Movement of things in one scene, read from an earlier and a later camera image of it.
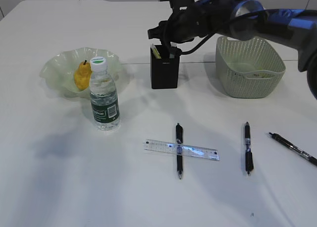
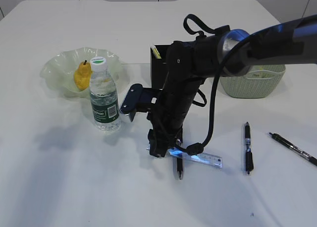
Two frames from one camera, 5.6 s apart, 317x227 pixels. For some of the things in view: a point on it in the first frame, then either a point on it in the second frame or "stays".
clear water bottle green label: (104, 101) stays
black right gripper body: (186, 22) → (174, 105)
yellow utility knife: (155, 51) stays
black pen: (283, 141) stays
